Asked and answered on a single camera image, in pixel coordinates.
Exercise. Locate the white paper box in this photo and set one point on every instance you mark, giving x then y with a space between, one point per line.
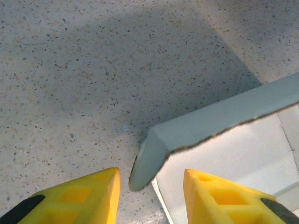
210 121

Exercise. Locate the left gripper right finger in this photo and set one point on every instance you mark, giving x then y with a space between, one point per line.
229 205

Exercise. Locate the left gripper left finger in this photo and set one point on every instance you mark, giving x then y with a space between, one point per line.
77 203

